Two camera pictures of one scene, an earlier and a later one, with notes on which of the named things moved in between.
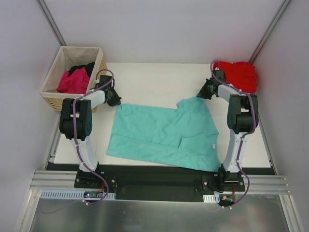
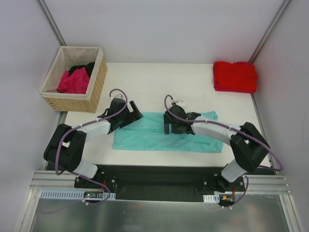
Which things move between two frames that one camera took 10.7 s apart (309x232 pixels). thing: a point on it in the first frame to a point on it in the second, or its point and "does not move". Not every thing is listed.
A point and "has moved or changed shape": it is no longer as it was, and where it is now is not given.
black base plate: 150,182 does not move
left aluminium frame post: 51,22 does not move
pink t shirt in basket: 77,82 does not move
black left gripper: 114,99 to 129,116
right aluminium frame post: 269,30 does not move
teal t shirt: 186,135 has moved or changed shape
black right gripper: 204,91 to 172,123
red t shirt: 242,76 does not move
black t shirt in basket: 89,68 does not move
